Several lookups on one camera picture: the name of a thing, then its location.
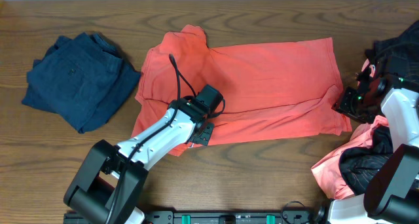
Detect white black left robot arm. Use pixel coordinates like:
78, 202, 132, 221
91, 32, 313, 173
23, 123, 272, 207
64, 96, 223, 223

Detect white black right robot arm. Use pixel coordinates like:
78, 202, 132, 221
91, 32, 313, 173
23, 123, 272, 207
325, 65, 418, 224

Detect black patterned shirt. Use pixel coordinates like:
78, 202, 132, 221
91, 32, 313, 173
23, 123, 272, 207
333, 22, 418, 195

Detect light salmon pink shirt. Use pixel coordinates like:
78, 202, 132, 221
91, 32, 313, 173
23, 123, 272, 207
310, 58, 390, 200

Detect folded navy blue pants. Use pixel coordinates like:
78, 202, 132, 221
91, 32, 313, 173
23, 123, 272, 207
22, 33, 141, 134

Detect black coiled base cable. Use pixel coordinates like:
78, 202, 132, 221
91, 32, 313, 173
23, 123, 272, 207
280, 200, 315, 224

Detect black base rail green buttons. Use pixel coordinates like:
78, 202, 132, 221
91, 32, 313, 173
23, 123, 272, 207
126, 209, 327, 224

